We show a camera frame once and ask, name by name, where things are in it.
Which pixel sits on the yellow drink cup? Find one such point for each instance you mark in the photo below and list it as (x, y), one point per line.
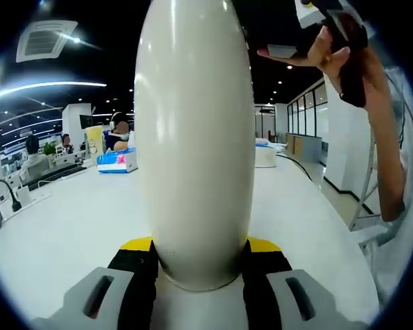
(94, 144)

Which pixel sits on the white mesh office chair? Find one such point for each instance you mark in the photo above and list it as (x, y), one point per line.
(38, 173)

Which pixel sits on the ceiling air conditioner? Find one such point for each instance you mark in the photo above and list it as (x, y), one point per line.
(44, 41)

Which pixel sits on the cream water cup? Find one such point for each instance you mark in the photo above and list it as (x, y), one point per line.
(192, 137)

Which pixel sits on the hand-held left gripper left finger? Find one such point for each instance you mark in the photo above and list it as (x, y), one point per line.
(89, 302)

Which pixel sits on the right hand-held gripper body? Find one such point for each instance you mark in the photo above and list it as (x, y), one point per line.
(352, 68)

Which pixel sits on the black closed laptop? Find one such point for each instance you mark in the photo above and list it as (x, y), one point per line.
(55, 172)

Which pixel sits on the blue and white tissue pack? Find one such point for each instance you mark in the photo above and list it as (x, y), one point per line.
(265, 156)
(117, 161)

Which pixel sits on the white table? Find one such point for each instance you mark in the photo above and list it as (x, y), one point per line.
(72, 233)

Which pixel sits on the white power strip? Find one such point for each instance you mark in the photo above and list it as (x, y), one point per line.
(34, 201)

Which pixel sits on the person's white shirt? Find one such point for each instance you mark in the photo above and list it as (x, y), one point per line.
(399, 258)

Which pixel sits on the white metal rack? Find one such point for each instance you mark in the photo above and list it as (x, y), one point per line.
(365, 206)

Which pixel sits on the curved ceiling light strip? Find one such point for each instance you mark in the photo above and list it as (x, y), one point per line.
(72, 83)

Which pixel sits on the person's right hand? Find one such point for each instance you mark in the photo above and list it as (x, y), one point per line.
(316, 58)

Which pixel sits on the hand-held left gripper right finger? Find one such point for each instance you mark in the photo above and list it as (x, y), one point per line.
(313, 306)

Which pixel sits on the white charger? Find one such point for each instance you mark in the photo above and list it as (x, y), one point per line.
(23, 196)

